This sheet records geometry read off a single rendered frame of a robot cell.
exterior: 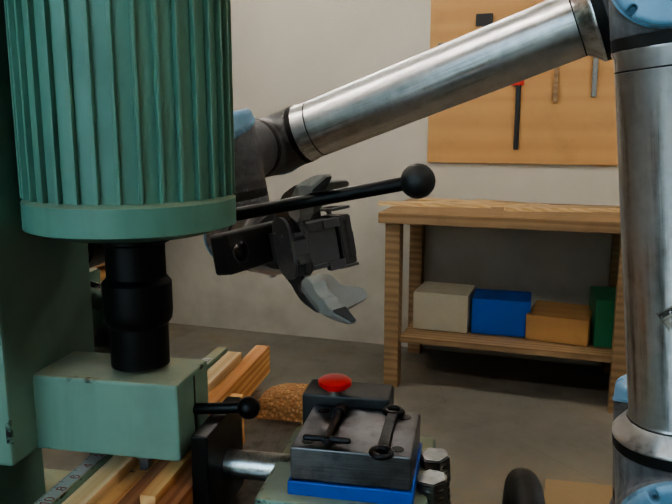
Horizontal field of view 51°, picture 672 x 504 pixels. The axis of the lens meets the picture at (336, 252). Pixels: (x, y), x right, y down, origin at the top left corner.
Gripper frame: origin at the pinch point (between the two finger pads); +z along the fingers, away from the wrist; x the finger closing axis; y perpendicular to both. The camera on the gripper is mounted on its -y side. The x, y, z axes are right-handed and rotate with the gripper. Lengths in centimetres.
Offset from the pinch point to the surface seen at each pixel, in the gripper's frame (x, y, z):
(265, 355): 16.4, 0.8, -28.2
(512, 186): 25, 220, -218
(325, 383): 10.1, -6.8, 6.9
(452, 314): 78, 164, -209
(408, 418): 13.6, -2.0, 12.2
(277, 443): 20.8, -6.7, -8.9
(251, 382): 18.0, -3.5, -23.5
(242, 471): 16.2, -15.1, 4.6
